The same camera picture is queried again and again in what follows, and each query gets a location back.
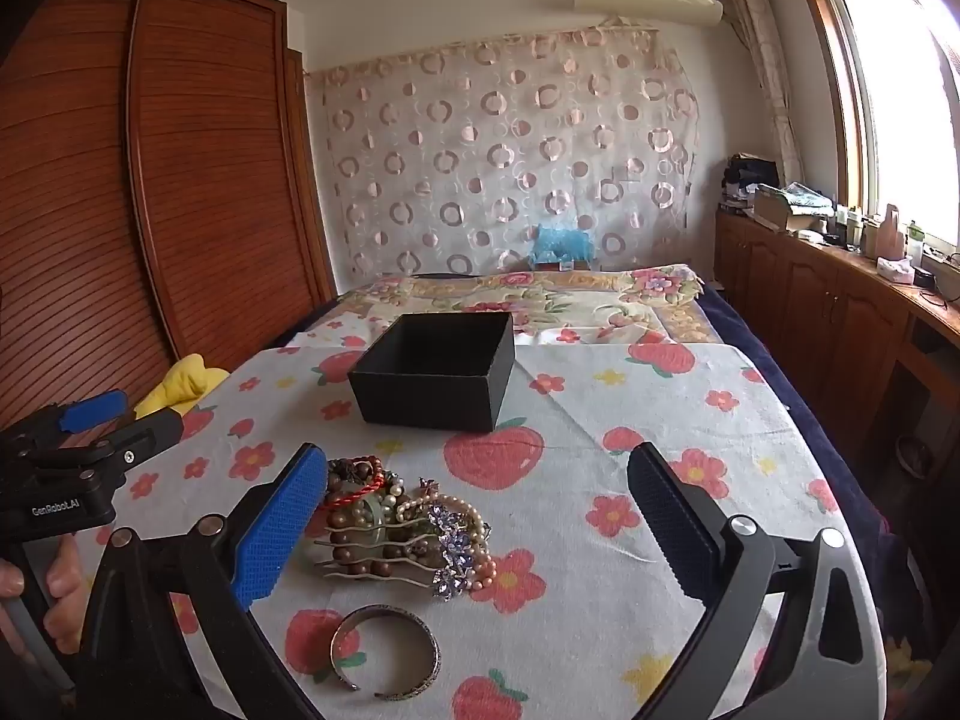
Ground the strawberry print tablecloth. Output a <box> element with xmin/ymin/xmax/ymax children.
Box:
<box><xmin>96</xmin><ymin>341</ymin><xmax>890</xmax><ymax>720</ymax></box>

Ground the engraved metal cuff bracelet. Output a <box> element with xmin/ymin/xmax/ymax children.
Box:
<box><xmin>330</xmin><ymin>604</ymin><xmax>442</xmax><ymax>703</ymax></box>

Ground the wooden framed window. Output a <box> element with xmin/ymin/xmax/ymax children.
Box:
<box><xmin>786</xmin><ymin>0</ymin><xmax>960</xmax><ymax>256</ymax></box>

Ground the wavy beaded hair comb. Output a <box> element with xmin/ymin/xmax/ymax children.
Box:
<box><xmin>310</xmin><ymin>527</ymin><xmax>452</xmax><ymax>584</ymax></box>

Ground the circle patterned sheer curtain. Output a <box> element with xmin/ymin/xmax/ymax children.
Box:
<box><xmin>304</xmin><ymin>24</ymin><xmax>700</xmax><ymax>282</ymax></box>

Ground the black cardboard box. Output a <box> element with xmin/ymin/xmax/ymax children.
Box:
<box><xmin>347</xmin><ymin>311</ymin><xmax>516</xmax><ymax>434</ymax></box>

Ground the purple rhinestone hair clip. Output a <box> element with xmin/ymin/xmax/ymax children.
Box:
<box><xmin>418</xmin><ymin>476</ymin><xmax>494</xmax><ymax>602</ymax></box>

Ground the brown wooden cabinet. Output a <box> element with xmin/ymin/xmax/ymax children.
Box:
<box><xmin>712</xmin><ymin>206</ymin><xmax>960</xmax><ymax>533</ymax></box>

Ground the white pearl necklace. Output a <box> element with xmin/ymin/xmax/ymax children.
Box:
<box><xmin>396</xmin><ymin>491</ymin><xmax>497</xmax><ymax>595</ymax></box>

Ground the red cord bracelet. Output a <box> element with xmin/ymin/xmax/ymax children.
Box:
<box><xmin>313</xmin><ymin>469</ymin><xmax>404</xmax><ymax>517</ymax></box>

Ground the brown wooden wardrobe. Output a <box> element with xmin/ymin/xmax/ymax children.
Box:
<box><xmin>0</xmin><ymin>0</ymin><xmax>337</xmax><ymax>428</ymax></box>

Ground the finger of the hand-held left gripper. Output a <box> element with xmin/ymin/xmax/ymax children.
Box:
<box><xmin>30</xmin><ymin>388</ymin><xmax>129</xmax><ymax>437</ymax></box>
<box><xmin>88</xmin><ymin>412</ymin><xmax>185</xmax><ymax>492</ymax></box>

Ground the person's left hand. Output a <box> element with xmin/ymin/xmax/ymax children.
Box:
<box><xmin>0</xmin><ymin>536</ymin><xmax>85</xmax><ymax>653</ymax></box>

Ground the pink bottle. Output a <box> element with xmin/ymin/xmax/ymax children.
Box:
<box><xmin>877</xmin><ymin>204</ymin><xmax>906</xmax><ymax>261</ymax></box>

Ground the yellow plush toy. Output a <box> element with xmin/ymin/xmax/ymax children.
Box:
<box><xmin>135</xmin><ymin>352</ymin><xmax>230</xmax><ymax>421</ymax></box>

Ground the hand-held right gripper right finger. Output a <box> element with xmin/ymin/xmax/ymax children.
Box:
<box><xmin>626</xmin><ymin>442</ymin><xmax>890</xmax><ymax>720</ymax></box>

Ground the black electronic device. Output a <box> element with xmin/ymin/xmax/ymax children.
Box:
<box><xmin>919</xmin><ymin>246</ymin><xmax>960</xmax><ymax>295</ymax></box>

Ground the row of small bottles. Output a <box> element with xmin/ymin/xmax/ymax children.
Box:
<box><xmin>831</xmin><ymin>204</ymin><xmax>884</xmax><ymax>256</ymax></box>

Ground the navy blue bed cover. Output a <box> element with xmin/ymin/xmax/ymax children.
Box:
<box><xmin>697</xmin><ymin>279</ymin><xmax>912</xmax><ymax>548</ymax></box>

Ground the teal folded cloth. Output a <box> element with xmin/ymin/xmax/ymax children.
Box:
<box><xmin>776</xmin><ymin>181</ymin><xmax>836</xmax><ymax>212</ymax></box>

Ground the pile of dark clothes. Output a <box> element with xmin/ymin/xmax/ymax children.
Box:
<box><xmin>721</xmin><ymin>154</ymin><xmax>781</xmax><ymax>212</ymax></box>

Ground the floral bed blanket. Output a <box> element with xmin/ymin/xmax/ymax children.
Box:
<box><xmin>334</xmin><ymin>264</ymin><xmax>727</xmax><ymax>350</ymax></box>

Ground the pale window drape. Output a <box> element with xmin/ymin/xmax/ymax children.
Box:
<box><xmin>718</xmin><ymin>0</ymin><xmax>805</xmax><ymax>188</ymax></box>

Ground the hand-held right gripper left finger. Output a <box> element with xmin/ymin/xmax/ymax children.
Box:
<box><xmin>75</xmin><ymin>442</ymin><xmax>329</xmax><ymax>720</ymax></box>

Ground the pale green jade bangle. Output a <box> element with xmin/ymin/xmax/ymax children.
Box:
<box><xmin>351</xmin><ymin>493</ymin><xmax>402</xmax><ymax>550</ymax></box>

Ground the blue crinkled bag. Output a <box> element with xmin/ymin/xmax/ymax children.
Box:
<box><xmin>527</xmin><ymin>223</ymin><xmax>595</xmax><ymax>268</ymax></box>

